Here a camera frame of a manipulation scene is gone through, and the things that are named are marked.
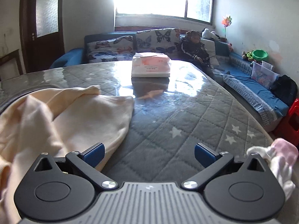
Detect cream knit garment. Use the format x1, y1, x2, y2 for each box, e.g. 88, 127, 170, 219
1, 85, 134, 223

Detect seated child dark clothes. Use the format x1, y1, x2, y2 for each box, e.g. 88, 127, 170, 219
180, 30, 214, 79

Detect pink white small garment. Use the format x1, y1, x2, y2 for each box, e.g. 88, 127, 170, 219
246, 138, 298, 201

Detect red plastic stool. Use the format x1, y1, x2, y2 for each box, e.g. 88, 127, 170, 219
275, 99, 299, 147

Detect blue corner sofa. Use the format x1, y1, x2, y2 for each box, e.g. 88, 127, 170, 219
51, 31, 290, 131

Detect clear plastic storage box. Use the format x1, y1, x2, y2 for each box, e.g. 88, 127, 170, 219
251, 62, 280, 90

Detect black backpack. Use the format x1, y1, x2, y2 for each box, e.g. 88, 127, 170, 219
270, 75, 298, 107

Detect white pillow on sofa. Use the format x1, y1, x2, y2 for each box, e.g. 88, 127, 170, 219
201, 38, 219, 66

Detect green plastic bowl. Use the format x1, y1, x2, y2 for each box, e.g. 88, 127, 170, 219
252, 50, 269, 62

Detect butterfly cushion left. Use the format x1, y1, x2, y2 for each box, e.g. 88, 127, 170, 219
87, 35, 135, 63

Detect butterfly cushion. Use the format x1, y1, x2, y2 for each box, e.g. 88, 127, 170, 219
136, 28, 180, 60
87, 35, 135, 63

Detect white plush toy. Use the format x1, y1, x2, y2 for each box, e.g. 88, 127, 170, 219
202, 28, 219, 41

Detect butterfly cushion right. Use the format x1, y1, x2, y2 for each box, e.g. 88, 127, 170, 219
136, 28, 180, 60

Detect colourful pinwheel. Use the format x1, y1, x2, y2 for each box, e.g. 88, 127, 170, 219
221, 16, 232, 39

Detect dark wooden door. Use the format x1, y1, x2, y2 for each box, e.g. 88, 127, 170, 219
19, 0, 64, 73

